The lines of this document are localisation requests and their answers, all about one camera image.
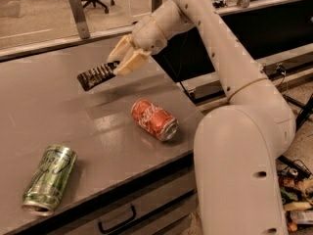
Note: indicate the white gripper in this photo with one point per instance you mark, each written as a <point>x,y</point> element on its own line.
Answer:
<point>147,34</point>

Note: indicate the black rxbar chocolate bar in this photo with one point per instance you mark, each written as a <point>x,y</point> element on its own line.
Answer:
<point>96,76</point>

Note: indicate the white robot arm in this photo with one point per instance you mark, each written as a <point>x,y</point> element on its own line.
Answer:
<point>235,146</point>

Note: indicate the red coke can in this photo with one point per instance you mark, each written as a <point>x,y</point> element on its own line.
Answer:
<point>154,119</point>

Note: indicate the green soda can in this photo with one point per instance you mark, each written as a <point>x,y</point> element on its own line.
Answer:
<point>46,188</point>

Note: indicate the black stand base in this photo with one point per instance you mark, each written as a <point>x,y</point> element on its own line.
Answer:
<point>306,110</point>

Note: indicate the metal glass post left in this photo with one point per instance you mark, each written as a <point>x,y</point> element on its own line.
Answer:
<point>79,18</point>

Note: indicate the grey drawer with black handle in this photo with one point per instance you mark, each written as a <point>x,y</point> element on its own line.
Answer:
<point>161,208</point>

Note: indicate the wire basket of snacks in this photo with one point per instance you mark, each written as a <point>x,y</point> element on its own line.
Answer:
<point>296,187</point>

